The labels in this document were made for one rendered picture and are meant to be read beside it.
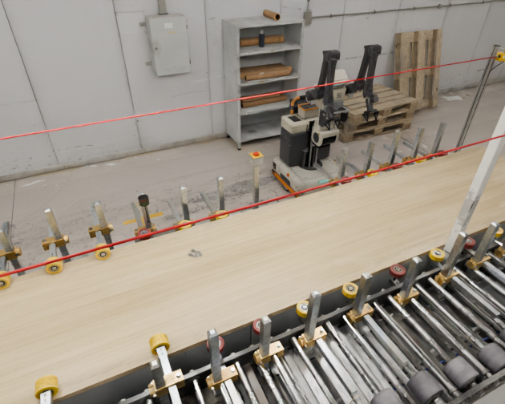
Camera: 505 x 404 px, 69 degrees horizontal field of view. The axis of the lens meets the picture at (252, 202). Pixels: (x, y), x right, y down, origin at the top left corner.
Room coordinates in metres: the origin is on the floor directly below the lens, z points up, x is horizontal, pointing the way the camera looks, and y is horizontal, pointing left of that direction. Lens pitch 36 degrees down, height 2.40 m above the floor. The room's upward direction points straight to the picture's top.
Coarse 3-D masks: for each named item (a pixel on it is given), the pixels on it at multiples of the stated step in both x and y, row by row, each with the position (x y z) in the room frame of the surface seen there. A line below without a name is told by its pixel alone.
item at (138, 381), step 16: (480, 240) 1.88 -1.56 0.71; (384, 272) 1.51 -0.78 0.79; (384, 288) 1.53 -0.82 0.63; (320, 304) 1.32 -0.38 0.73; (336, 304) 1.37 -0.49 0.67; (272, 320) 1.19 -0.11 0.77; (288, 320) 1.23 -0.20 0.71; (224, 336) 1.07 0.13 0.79; (240, 336) 1.11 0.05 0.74; (256, 336) 1.15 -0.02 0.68; (272, 336) 1.19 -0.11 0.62; (192, 352) 1.00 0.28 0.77; (224, 352) 1.07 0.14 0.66; (144, 368) 0.90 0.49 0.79; (176, 368) 0.96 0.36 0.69; (192, 368) 0.99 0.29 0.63; (112, 384) 0.84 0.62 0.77; (128, 384) 0.87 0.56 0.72; (144, 384) 0.89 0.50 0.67; (64, 400) 0.76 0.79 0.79; (80, 400) 0.78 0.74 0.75; (96, 400) 0.80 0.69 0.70; (112, 400) 0.83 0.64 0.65
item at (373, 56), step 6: (372, 48) 3.27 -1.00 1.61; (372, 54) 3.27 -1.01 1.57; (378, 54) 3.29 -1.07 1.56; (372, 60) 3.28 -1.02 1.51; (372, 66) 3.27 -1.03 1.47; (372, 72) 3.27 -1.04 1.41; (372, 78) 3.27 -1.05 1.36; (366, 84) 3.28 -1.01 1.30; (372, 84) 3.28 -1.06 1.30; (366, 90) 3.26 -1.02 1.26; (372, 90) 3.28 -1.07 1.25
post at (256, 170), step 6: (252, 168) 2.13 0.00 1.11; (258, 168) 2.12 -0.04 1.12; (252, 174) 2.13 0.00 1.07; (258, 174) 2.12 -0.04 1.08; (252, 180) 2.13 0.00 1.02; (258, 180) 2.12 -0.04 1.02; (252, 186) 2.13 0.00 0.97; (258, 186) 2.12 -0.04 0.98; (252, 192) 2.13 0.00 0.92; (258, 192) 2.12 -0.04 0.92; (252, 198) 2.13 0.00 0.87; (258, 198) 2.12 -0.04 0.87
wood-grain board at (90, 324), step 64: (320, 192) 2.16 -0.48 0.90; (384, 192) 2.16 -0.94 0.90; (448, 192) 2.17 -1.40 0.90; (128, 256) 1.51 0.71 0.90; (256, 256) 1.52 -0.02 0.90; (320, 256) 1.52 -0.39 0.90; (384, 256) 1.53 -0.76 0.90; (0, 320) 1.08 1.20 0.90; (64, 320) 1.08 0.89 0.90; (128, 320) 1.08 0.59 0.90; (192, 320) 1.08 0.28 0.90; (0, 384) 0.77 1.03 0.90; (64, 384) 0.77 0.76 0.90
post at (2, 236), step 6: (0, 228) 1.49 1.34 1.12; (0, 234) 1.47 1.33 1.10; (6, 234) 1.50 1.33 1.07; (0, 240) 1.46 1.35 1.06; (6, 240) 1.47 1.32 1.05; (6, 246) 1.47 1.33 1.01; (12, 246) 1.49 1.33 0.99; (18, 258) 1.50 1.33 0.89; (12, 264) 1.46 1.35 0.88; (18, 264) 1.47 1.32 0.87; (18, 276) 1.46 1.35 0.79
